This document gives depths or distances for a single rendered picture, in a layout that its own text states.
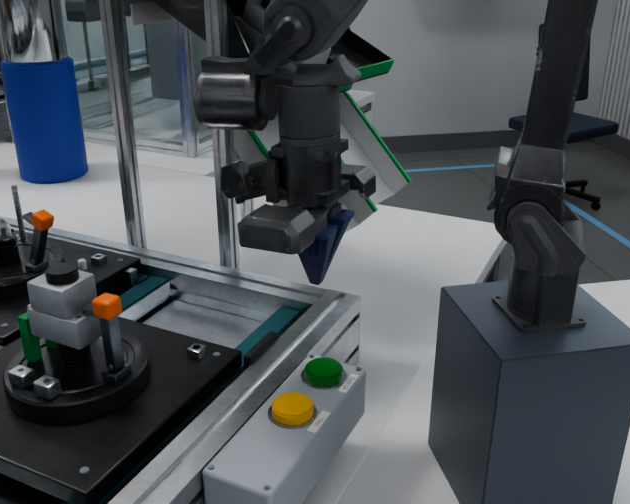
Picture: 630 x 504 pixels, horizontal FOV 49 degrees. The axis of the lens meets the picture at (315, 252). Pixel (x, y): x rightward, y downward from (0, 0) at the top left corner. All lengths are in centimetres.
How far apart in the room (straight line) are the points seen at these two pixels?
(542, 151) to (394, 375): 42
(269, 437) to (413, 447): 21
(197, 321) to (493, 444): 45
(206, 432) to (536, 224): 35
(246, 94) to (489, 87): 454
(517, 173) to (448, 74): 440
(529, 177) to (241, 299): 46
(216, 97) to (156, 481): 34
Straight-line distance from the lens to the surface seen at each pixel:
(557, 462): 70
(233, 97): 65
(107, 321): 68
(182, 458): 66
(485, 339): 63
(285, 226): 59
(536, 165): 61
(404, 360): 96
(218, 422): 70
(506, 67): 516
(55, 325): 71
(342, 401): 71
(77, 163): 174
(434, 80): 497
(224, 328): 92
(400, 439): 83
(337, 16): 60
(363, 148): 118
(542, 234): 61
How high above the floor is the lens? 138
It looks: 24 degrees down
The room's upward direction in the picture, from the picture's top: straight up
